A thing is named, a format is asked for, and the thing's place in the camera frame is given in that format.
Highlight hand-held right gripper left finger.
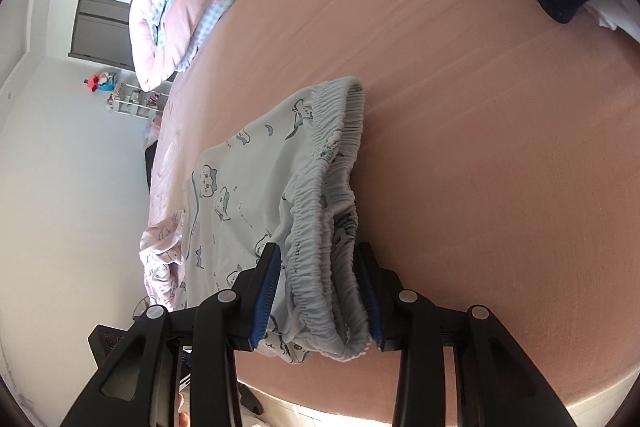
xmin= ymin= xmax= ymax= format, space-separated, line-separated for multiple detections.
xmin=60 ymin=243 xmax=283 ymax=427

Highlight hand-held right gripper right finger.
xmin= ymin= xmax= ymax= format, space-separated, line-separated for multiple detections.
xmin=356 ymin=242 xmax=576 ymax=427

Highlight white cartoon print shorts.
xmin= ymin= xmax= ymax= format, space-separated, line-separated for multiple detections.
xmin=181 ymin=77 xmax=373 ymax=365

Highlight pink printed pajama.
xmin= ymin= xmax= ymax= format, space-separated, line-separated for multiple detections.
xmin=140 ymin=207 xmax=193 ymax=315

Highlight black bag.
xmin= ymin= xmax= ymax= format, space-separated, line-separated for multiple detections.
xmin=144 ymin=142 xmax=158 ymax=195

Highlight bed with pink sheet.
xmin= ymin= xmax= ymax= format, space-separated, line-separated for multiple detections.
xmin=145 ymin=0 xmax=640 ymax=427

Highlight white shelf rack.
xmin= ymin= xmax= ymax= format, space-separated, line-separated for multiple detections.
xmin=106 ymin=84 xmax=171 ymax=118

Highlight red blue plush toy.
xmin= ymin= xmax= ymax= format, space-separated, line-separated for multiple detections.
xmin=84 ymin=72 xmax=118 ymax=94

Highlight grey door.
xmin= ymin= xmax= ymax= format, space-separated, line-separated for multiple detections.
xmin=67 ymin=0 xmax=138 ymax=72

